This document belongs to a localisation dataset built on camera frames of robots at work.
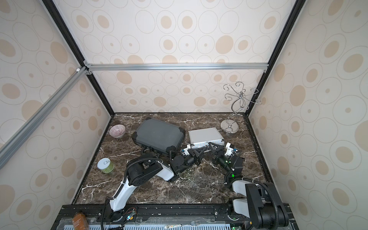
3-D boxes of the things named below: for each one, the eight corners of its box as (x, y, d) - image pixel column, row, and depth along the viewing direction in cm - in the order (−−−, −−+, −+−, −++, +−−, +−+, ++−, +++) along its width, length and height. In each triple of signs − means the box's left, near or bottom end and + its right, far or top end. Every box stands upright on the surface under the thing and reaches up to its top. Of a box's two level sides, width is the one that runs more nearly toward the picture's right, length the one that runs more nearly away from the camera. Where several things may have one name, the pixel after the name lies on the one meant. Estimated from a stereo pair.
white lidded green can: (99, 173, 90) (94, 168, 85) (104, 162, 94) (99, 157, 89) (112, 173, 90) (107, 168, 85) (115, 162, 94) (111, 157, 89)
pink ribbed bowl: (110, 139, 106) (107, 134, 102) (114, 128, 112) (112, 124, 108) (125, 139, 106) (122, 134, 102) (128, 128, 112) (126, 124, 109)
